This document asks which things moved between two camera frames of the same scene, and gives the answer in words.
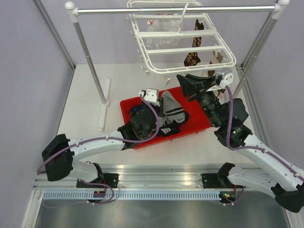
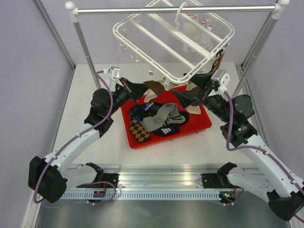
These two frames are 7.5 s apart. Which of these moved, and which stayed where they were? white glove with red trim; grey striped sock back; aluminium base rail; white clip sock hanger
Moved: grey striped sock back; white glove with red trim; white clip sock hanger
Stayed: aluminium base rail
